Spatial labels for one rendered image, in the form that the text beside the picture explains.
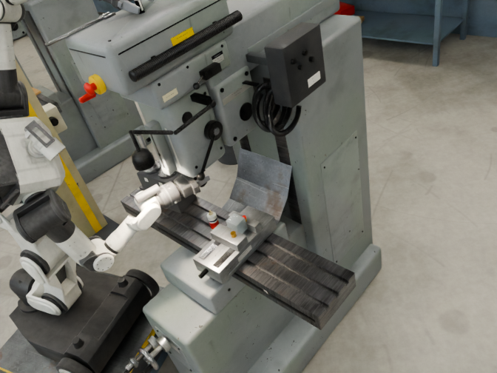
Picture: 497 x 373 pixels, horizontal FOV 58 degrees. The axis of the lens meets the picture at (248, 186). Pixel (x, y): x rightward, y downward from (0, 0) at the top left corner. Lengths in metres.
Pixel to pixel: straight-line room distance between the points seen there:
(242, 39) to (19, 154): 0.84
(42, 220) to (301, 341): 1.43
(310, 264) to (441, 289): 1.24
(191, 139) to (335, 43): 0.72
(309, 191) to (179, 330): 0.81
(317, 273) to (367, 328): 1.01
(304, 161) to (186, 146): 0.57
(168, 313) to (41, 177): 0.81
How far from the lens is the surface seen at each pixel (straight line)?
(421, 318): 2.74
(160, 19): 1.42
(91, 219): 3.72
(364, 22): 5.71
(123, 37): 1.35
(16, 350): 2.81
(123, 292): 2.39
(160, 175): 2.09
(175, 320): 2.01
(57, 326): 2.51
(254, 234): 1.83
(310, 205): 2.08
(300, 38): 1.49
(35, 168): 1.63
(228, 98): 1.64
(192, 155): 1.61
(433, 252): 3.05
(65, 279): 2.39
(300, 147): 1.88
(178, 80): 1.48
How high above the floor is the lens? 2.27
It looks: 38 degrees down
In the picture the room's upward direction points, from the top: 15 degrees counter-clockwise
